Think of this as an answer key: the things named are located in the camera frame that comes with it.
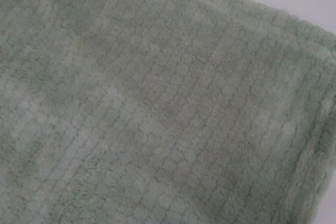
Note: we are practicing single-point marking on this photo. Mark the light green ribbed towel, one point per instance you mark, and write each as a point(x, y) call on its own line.
point(157, 103)

